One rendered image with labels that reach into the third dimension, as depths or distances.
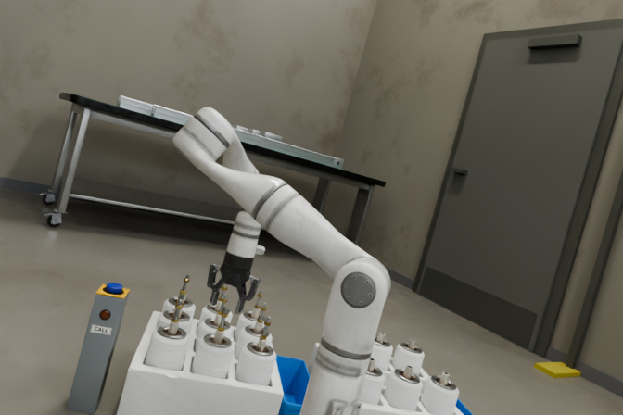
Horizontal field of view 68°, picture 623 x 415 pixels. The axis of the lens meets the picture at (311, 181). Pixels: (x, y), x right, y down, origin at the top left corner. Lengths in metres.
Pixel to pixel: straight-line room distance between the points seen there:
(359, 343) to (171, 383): 0.60
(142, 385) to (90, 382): 0.17
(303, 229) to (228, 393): 0.59
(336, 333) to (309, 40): 4.25
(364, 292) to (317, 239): 0.13
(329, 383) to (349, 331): 0.10
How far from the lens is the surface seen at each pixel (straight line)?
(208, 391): 1.29
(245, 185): 0.85
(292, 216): 0.82
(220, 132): 0.91
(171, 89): 4.28
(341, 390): 0.84
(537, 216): 3.40
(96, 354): 1.37
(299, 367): 1.69
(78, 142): 3.06
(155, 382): 1.28
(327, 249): 0.85
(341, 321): 0.81
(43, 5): 4.17
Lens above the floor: 0.76
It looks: 2 degrees down
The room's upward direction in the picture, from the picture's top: 15 degrees clockwise
